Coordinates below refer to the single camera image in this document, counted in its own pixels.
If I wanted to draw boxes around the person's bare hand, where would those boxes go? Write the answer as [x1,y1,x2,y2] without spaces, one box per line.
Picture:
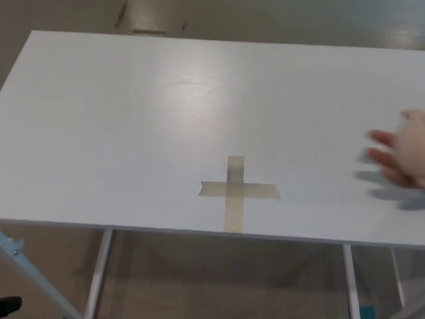
[365,108,425,191]

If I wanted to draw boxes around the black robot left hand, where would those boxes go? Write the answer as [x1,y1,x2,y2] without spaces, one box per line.
[0,296,23,312]

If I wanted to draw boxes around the grey metal stand bar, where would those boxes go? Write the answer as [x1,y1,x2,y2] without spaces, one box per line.
[0,231,83,319]

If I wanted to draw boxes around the thin white table leg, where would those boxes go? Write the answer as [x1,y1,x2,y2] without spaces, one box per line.
[390,247,406,308]

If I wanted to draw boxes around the beige tape strip notched end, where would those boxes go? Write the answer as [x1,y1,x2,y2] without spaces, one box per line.
[199,181,282,201]

